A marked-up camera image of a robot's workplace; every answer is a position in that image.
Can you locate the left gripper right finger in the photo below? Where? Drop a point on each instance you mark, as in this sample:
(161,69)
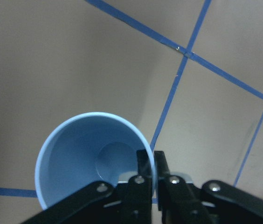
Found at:
(216,202)

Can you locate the light blue plastic cup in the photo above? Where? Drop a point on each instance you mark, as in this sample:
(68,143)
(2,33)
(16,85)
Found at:
(86,148)

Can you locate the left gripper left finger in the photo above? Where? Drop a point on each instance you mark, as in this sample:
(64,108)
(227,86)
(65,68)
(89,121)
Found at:
(129,202)

